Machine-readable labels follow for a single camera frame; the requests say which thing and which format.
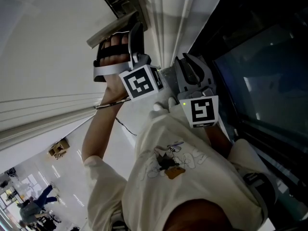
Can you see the dark glass door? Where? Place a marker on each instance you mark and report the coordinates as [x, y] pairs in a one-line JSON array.
[[264, 80]]

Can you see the white door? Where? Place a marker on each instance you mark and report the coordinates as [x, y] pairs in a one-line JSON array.
[[48, 47]]

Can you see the person's left hand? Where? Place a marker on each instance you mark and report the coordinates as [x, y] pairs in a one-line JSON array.
[[116, 41]]

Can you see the dark stone plinth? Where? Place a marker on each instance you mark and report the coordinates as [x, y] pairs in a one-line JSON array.
[[169, 77]]

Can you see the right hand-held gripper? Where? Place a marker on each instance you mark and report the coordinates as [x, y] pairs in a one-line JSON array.
[[202, 109]]

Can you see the cream printed t-shirt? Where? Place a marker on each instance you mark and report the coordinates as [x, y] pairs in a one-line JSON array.
[[192, 177]]

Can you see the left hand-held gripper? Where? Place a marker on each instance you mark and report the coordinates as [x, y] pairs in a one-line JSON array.
[[140, 83]]

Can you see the brown cardboard box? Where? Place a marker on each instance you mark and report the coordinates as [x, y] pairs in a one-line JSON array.
[[59, 149]]

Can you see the person's right forearm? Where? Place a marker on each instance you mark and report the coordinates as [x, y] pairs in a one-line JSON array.
[[217, 141]]

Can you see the person's left forearm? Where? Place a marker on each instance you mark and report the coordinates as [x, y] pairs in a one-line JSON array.
[[101, 129]]

